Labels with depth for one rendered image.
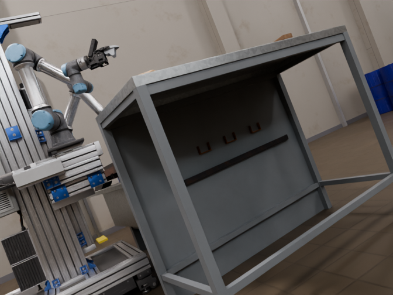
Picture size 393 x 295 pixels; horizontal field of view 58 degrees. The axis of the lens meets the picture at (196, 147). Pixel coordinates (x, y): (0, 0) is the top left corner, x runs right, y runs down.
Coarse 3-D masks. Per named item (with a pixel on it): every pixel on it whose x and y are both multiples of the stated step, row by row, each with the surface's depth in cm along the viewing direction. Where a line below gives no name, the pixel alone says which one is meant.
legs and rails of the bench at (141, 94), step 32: (224, 64) 149; (256, 64) 157; (288, 64) 228; (352, 64) 192; (128, 96) 137; (160, 128) 129; (384, 128) 192; (160, 160) 131; (192, 224) 128; (320, 224) 159; (192, 288) 147; (224, 288) 129
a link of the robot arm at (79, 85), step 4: (72, 76) 207; (76, 76) 207; (80, 76) 208; (72, 80) 207; (76, 80) 207; (80, 80) 208; (84, 80) 212; (72, 84) 208; (76, 84) 206; (80, 84) 207; (84, 84) 209; (76, 88) 207; (80, 88) 207; (84, 88) 208; (76, 92) 208; (80, 92) 210
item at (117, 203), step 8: (112, 192) 307; (120, 192) 287; (112, 200) 315; (120, 200) 294; (112, 208) 325; (120, 208) 302; (128, 208) 284; (112, 216) 334; (120, 216) 310; (128, 216) 291; (120, 224) 319; (128, 224) 299; (136, 224) 280
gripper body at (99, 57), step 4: (96, 52) 206; (100, 52) 206; (84, 56) 208; (92, 56) 208; (96, 56) 206; (100, 56) 206; (104, 56) 206; (88, 60) 208; (92, 60) 208; (96, 60) 206; (100, 60) 207; (104, 60) 205; (88, 64) 207; (92, 64) 209; (96, 64) 209; (100, 64) 211; (108, 64) 212; (92, 68) 210
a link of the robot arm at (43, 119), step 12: (12, 48) 204; (24, 48) 206; (12, 60) 204; (24, 60) 206; (24, 72) 206; (24, 84) 207; (36, 84) 209; (36, 96) 207; (36, 108) 205; (48, 108) 208; (36, 120) 204; (48, 120) 204
